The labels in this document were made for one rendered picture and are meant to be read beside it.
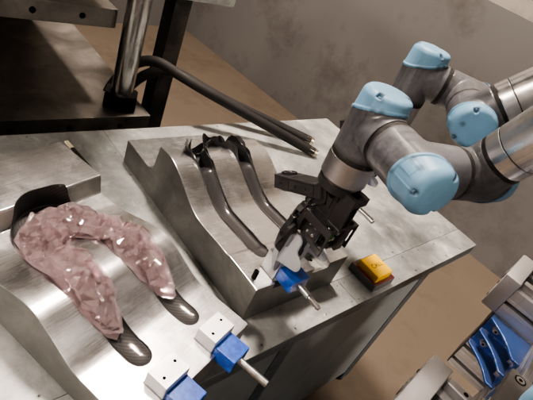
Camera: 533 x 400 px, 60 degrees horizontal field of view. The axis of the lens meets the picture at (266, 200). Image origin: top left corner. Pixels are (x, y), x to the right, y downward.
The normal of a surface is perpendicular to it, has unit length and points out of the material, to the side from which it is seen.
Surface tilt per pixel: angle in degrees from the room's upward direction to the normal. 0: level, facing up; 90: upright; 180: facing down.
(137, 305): 26
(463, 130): 89
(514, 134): 88
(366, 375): 0
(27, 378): 0
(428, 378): 0
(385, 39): 90
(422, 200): 90
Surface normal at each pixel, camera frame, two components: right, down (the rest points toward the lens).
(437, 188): 0.34, 0.65
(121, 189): 0.35, -0.76
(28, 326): -0.52, 0.33
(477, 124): -0.29, 0.48
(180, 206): -0.73, 0.15
